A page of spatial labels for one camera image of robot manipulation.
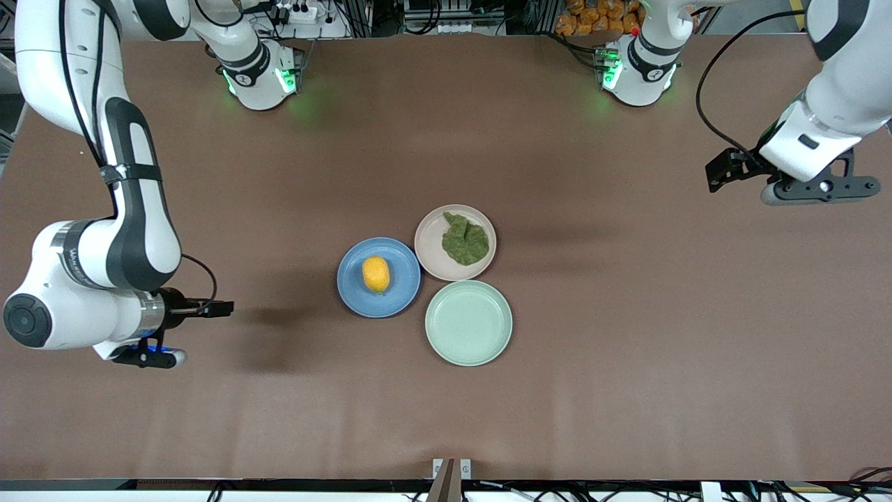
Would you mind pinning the grey metal table bracket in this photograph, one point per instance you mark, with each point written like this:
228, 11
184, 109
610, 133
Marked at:
446, 484

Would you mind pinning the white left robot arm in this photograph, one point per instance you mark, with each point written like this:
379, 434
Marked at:
857, 84

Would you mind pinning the green lettuce leaf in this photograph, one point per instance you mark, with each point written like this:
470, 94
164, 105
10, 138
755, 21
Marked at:
465, 244

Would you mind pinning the white power strip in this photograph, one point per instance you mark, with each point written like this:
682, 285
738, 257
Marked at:
300, 12

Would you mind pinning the blue round plate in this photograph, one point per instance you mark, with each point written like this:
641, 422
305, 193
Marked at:
401, 279

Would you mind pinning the small white box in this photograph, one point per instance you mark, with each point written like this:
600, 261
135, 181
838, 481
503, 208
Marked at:
711, 492

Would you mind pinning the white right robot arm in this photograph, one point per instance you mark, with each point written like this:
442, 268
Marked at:
42, 63

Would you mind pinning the light green round plate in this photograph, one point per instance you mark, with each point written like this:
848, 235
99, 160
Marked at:
468, 323

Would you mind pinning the yellow lemon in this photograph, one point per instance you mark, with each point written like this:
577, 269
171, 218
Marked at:
376, 274

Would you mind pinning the bag of oranges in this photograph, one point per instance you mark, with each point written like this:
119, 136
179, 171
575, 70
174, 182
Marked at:
592, 17

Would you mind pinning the beige pink round plate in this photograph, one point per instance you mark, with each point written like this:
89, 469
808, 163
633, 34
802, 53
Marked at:
428, 244

